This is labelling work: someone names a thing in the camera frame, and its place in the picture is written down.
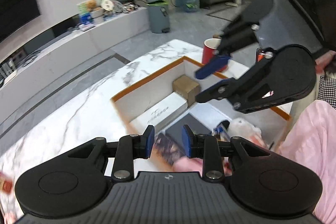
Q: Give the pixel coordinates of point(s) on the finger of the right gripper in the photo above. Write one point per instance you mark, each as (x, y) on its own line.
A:
(280, 77)
(240, 33)

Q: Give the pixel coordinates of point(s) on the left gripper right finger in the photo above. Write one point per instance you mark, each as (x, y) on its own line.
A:
(204, 147)

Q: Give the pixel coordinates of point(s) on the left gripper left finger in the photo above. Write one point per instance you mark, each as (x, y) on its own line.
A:
(131, 147)

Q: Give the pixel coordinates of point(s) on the black box gold lettering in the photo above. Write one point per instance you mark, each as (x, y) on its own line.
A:
(174, 131)

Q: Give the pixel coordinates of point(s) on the pink mini backpack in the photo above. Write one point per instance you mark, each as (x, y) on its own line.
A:
(185, 164)

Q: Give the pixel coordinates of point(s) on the illustrated card box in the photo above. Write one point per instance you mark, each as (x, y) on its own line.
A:
(167, 149)

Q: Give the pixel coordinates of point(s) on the long white box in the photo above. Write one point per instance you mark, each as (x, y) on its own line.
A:
(161, 114)

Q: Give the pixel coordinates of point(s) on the white dog plush striped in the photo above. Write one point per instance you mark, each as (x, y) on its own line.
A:
(242, 128)

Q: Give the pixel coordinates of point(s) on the small brown cardboard box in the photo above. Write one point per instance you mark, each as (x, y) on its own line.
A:
(187, 88)

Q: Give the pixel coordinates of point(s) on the brown dog plush blue outfit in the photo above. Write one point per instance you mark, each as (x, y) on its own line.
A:
(220, 131)

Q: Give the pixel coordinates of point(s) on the person right hand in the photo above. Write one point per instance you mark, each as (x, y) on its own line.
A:
(326, 64)

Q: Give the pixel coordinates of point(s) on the smartphone with lit screen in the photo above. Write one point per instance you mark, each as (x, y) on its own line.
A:
(259, 55)

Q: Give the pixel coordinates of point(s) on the red ceramic mug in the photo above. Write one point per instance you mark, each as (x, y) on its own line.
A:
(209, 48)

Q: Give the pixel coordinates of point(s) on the orange cardboard storage box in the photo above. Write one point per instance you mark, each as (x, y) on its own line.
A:
(169, 92)

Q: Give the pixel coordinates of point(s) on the grey pedal trash bin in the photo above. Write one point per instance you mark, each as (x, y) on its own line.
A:
(158, 16)

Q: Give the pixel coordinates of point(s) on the white marble tv console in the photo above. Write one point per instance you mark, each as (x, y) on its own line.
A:
(66, 54)

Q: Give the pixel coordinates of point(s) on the orange tea drink bottle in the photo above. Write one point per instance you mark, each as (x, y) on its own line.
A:
(6, 183)

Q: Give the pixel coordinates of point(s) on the white wifi router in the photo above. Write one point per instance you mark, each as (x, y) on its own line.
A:
(8, 71)

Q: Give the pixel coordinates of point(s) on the teddy bear on console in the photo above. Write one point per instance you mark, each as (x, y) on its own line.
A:
(91, 5)

